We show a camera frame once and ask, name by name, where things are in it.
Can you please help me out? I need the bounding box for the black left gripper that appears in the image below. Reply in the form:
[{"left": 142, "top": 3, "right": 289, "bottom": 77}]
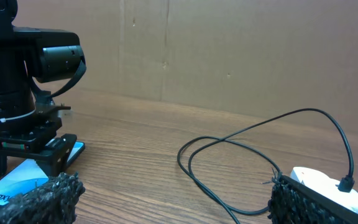
[{"left": 0, "top": 103, "right": 77, "bottom": 177}]

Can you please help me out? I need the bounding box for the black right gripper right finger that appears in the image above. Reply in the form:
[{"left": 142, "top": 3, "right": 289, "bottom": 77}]
[{"left": 267, "top": 171, "right": 358, "bottom": 224}]

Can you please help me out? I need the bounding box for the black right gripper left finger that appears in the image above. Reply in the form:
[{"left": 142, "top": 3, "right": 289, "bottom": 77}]
[{"left": 0, "top": 172, "right": 85, "bottom": 224}]

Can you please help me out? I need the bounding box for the blue Galaxy smartphone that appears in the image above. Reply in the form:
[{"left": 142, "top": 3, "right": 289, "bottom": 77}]
[{"left": 0, "top": 141, "right": 86, "bottom": 208}]

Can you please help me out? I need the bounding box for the black USB charging cable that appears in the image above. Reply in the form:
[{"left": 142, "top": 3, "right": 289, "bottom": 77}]
[{"left": 177, "top": 107, "right": 356, "bottom": 224}]

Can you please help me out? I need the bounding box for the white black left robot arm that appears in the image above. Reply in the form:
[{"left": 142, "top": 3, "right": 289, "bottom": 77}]
[{"left": 0, "top": 0, "right": 86, "bottom": 177}]

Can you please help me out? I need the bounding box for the white charger plug adapter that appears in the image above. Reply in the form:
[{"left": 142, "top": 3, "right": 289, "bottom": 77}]
[{"left": 290, "top": 167, "right": 358, "bottom": 214}]

